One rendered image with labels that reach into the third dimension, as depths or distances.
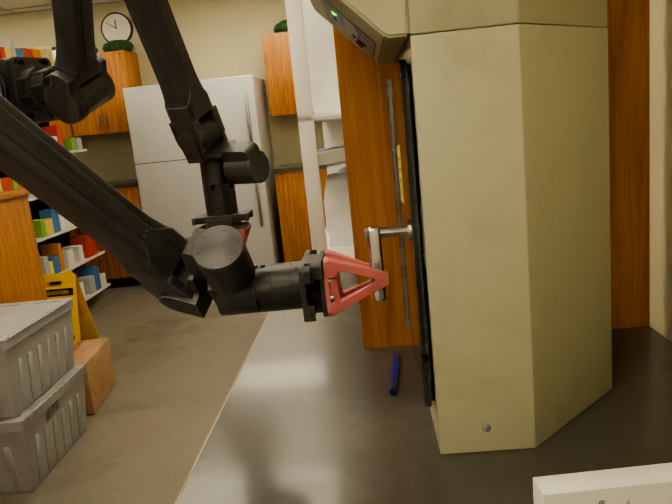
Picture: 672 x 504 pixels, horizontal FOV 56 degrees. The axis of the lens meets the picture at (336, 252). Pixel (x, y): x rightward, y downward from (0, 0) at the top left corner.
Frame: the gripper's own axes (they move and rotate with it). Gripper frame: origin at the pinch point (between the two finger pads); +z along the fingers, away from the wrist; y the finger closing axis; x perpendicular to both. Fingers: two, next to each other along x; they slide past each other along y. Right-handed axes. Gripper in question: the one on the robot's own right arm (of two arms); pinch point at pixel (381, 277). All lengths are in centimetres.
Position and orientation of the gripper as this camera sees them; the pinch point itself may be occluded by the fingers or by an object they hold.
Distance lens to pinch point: 75.5
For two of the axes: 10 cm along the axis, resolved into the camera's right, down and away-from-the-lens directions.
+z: 9.9, -1.0, -0.7
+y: 0.5, -2.0, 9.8
